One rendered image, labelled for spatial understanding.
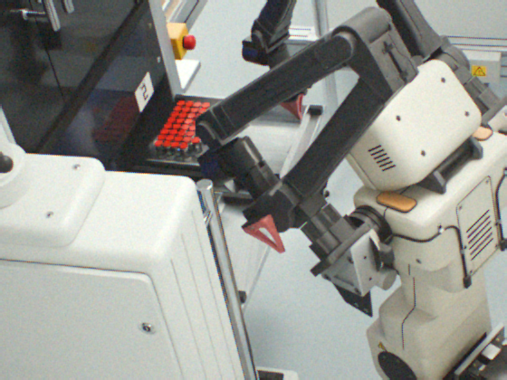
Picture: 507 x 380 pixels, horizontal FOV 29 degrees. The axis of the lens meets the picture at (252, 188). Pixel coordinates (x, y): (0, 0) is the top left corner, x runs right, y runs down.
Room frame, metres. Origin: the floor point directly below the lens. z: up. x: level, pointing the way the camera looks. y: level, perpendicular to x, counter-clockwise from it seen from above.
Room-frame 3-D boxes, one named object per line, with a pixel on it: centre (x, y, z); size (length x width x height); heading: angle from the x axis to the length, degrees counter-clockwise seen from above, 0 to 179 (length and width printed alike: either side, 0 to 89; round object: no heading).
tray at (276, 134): (1.90, 0.03, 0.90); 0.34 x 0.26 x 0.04; 64
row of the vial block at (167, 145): (1.96, 0.15, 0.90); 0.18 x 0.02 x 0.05; 154
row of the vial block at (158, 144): (1.97, 0.17, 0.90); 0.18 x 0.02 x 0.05; 154
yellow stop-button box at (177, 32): (2.22, 0.13, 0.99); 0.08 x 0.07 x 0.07; 64
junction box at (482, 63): (2.50, -0.79, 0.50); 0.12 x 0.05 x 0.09; 64
